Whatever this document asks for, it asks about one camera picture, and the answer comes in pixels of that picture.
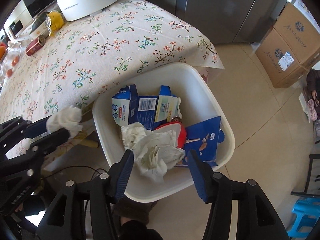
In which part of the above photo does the person in dark jacket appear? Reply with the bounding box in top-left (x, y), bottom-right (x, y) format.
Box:
top-left (306, 69), bottom-right (319, 121)

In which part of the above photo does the white ceramic bowl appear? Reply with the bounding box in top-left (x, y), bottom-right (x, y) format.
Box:
top-left (29, 11), bottom-right (49, 40)

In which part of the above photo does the grey refrigerator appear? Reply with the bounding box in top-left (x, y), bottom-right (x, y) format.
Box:
top-left (146, 0), bottom-right (287, 44)

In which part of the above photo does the small orange tangerine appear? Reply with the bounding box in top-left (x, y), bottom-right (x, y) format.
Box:
top-left (6, 69), bottom-right (13, 78)
top-left (12, 56), bottom-right (20, 66)

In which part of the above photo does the upper cardboard box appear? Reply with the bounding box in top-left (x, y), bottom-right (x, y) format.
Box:
top-left (273, 3), bottom-right (319, 69)

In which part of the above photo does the blue white milk carton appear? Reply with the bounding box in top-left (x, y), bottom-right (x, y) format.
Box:
top-left (112, 85), bottom-right (182, 130)

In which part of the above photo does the blue plastic stool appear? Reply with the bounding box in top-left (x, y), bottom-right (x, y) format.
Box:
top-left (287, 198), bottom-right (319, 238)

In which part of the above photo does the cardboard box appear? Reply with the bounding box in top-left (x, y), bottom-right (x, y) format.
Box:
top-left (255, 29), bottom-right (319, 88)
top-left (273, 3), bottom-right (319, 69)

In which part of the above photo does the yellow foil snack wrapper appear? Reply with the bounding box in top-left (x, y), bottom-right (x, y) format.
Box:
top-left (45, 10), bottom-right (65, 36)

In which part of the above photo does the white air fryer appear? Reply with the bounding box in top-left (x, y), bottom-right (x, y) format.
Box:
top-left (4, 0), bottom-right (33, 41)

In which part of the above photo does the large orange fruit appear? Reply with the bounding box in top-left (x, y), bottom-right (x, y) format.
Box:
top-left (0, 46), bottom-right (6, 59)

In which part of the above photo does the red soda can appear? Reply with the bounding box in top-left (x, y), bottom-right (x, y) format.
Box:
top-left (25, 35), bottom-right (46, 56)

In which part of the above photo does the white trash bin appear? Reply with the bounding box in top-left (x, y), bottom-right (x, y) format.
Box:
top-left (93, 62), bottom-right (235, 203)

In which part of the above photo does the white tissue ball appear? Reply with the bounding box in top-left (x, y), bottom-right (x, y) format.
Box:
top-left (46, 106), bottom-right (82, 138)

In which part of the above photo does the white tissue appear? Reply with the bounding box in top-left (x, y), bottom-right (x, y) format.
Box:
top-left (120, 122), bottom-right (185, 183)

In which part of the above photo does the floral tablecloth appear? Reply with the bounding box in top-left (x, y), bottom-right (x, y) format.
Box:
top-left (0, 0), bottom-right (225, 165)

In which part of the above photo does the blue cookie box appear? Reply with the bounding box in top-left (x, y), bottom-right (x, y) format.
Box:
top-left (179, 116), bottom-right (225, 167)

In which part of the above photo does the lower cardboard box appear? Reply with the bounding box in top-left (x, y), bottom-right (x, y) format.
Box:
top-left (255, 29), bottom-right (319, 88)

